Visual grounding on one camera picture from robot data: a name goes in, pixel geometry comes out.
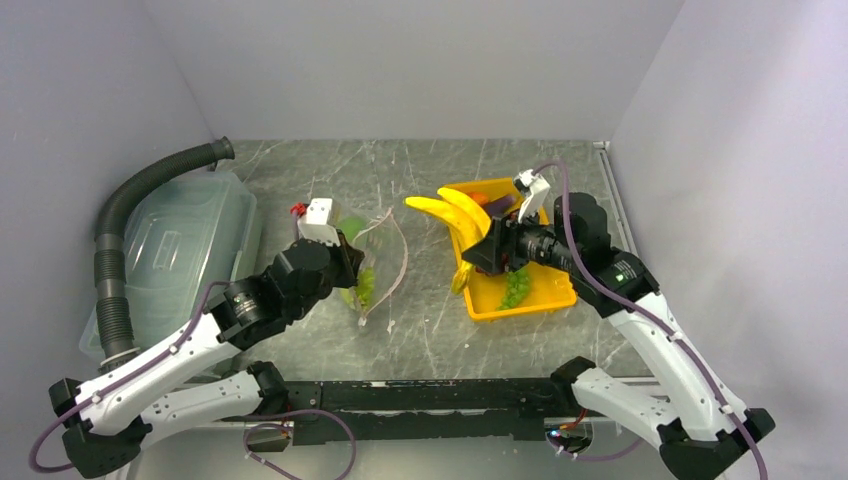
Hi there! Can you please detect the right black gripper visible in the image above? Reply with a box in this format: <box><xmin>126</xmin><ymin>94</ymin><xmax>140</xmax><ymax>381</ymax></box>
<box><xmin>463</xmin><ymin>200</ymin><xmax>580</xmax><ymax>276</ymax></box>

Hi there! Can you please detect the yellow banana bunch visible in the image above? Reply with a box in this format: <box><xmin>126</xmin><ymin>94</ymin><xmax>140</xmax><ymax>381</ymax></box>
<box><xmin>404</xmin><ymin>186</ymin><xmax>491</xmax><ymax>295</ymax></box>

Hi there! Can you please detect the dark purple eggplant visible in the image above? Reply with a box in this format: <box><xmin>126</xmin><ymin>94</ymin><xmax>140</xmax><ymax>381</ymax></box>
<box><xmin>483</xmin><ymin>194</ymin><xmax>522</xmax><ymax>218</ymax></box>

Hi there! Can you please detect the celery stalk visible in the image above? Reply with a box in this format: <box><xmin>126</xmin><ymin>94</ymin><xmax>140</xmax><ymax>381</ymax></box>
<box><xmin>340</xmin><ymin>267</ymin><xmax>375</xmax><ymax>311</ymax></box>

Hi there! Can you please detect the clear zip top bag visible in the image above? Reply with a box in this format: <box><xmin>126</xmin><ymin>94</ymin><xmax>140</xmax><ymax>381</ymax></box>
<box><xmin>335</xmin><ymin>208</ymin><xmax>409</xmax><ymax>327</ymax></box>

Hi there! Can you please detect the red mango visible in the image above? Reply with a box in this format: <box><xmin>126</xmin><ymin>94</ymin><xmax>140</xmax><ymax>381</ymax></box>
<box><xmin>468</xmin><ymin>192</ymin><xmax>492</xmax><ymax>208</ymax></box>

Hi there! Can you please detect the green bumpy citrus fruit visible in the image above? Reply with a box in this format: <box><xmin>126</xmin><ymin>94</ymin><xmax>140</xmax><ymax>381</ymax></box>
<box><xmin>336</xmin><ymin>216</ymin><xmax>367</xmax><ymax>243</ymax></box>

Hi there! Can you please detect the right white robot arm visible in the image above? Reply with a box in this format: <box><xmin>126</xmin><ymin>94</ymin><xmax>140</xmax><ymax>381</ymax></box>
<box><xmin>462</xmin><ymin>193</ymin><xmax>776</xmax><ymax>479</ymax></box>

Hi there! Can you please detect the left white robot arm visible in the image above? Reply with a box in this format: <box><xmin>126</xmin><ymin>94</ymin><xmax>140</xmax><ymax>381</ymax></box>
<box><xmin>49</xmin><ymin>239</ymin><xmax>365</xmax><ymax>479</ymax></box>

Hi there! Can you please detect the green grape bunch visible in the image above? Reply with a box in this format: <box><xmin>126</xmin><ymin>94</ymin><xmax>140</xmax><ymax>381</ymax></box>
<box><xmin>498</xmin><ymin>268</ymin><xmax>531</xmax><ymax>310</ymax></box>

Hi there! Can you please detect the yellow plastic tray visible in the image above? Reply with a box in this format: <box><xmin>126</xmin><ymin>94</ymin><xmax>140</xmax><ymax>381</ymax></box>
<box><xmin>450</xmin><ymin>177</ymin><xmax>577</xmax><ymax>323</ymax></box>

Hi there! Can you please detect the clear plastic storage box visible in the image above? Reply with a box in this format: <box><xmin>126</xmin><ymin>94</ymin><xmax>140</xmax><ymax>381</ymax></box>
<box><xmin>79</xmin><ymin>170</ymin><xmax>261</xmax><ymax>370</ymax></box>

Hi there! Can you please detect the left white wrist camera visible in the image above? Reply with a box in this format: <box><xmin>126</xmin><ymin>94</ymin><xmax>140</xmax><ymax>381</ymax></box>
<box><xmin>290</xmin><ymin>198</ymin><xmax>341</xmax><ymax>247</ymax></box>

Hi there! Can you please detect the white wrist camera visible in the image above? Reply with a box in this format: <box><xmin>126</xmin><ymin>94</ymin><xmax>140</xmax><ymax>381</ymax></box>
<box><xmin>290</xmin><ymin>198</ymin><xmax>341</xmax><ymax>247</ymax></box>
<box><xmin>513</xmin><ymin>169</ymin><xmax>551</xmax><ymax>223</ymax></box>

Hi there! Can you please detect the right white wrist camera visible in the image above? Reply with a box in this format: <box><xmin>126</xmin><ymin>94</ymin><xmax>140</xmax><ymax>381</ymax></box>
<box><xmin>513</xmin><ymin>169</ymin><xmax>551</xmax><ymax>223</ymax></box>

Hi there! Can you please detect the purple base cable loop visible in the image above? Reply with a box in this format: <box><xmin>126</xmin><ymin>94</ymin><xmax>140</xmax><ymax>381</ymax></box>
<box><xmin>242</xmin><ymin>407</ymin><xmax>358</xmax><ymax>480</ymax></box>

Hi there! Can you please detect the black corrugated hose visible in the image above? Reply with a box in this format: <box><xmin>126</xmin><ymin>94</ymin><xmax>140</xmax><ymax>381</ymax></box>
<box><xmin>93</xmin><ymin>136</ymin><xmax>236</xmax><ymax>359</ymax></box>

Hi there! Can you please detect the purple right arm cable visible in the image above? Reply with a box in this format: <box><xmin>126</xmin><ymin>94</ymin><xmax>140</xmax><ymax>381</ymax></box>
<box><xmin>533</xmin><ymin>158</ymin><xmax>771</xmax><ymax>480</ymax></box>

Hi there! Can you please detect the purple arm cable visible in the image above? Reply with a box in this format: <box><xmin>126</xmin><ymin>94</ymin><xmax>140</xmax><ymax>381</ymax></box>
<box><xmin>29</xmin><ymin>279</ymin><xmax>233</xmax><ymax>473</ymax></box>
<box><xmin>533</xmin><ymin>158</ymin><xmax>771</xmax><ymax>480</ymax></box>

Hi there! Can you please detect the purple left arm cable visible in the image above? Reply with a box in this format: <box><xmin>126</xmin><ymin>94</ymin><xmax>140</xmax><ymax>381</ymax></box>
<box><xmin>29</xmin><ymin>279</ymin><xmax>233</xmax><ymax>473</ymax></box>

